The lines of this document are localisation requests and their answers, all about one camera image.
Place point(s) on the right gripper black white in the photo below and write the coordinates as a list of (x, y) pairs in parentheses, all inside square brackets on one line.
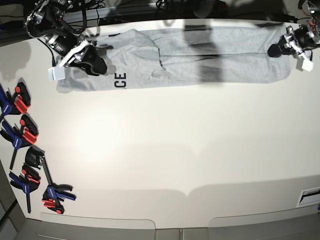
[(80, 53)]

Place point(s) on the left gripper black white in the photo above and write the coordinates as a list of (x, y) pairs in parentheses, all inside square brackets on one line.
[(294, 42)]

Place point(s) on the grey T-shirt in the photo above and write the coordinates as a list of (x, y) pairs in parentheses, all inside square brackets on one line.
[(182, 57)]

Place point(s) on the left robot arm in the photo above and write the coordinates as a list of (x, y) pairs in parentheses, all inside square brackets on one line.
[(314, 11)]

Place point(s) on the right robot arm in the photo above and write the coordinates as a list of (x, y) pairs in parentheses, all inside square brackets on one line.
[(46, 21)]

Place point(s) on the top bar clamp blue red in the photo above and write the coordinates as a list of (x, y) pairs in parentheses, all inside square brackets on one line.
[(16, 103)]

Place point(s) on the long bar clamp blue red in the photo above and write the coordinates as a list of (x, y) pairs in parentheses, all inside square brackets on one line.
[(54, 194)]

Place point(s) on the white label plate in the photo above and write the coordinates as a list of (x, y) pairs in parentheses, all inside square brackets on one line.
[(309, 197)]

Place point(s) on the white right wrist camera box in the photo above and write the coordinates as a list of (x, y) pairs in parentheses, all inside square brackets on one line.
[(56, 73)]

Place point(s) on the aluminium frame rail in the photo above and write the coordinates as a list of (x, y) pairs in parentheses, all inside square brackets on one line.
[(92, 14)]

